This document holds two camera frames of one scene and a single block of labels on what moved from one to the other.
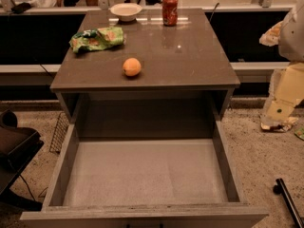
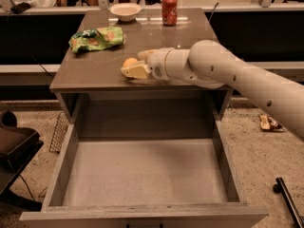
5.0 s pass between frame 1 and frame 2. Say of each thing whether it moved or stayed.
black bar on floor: stayed
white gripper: moved
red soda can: stayed
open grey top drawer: stayed
